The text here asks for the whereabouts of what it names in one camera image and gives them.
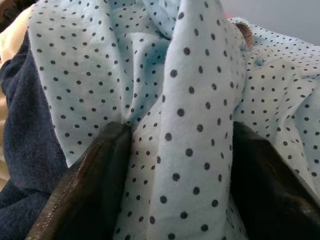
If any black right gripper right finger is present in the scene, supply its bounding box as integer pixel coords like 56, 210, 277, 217
231, 121, 320, 240

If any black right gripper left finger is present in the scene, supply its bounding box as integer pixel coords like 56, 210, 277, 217
25, 121, 133, 240

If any light blue polka dot garment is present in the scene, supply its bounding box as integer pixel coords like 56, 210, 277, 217
27, 0, 320, 240

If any dark navy blue garment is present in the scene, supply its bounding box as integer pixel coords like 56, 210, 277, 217
0, 32, 70, 240

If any cream beige cloth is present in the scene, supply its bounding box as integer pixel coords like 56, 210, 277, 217
0, 4, 35, 191

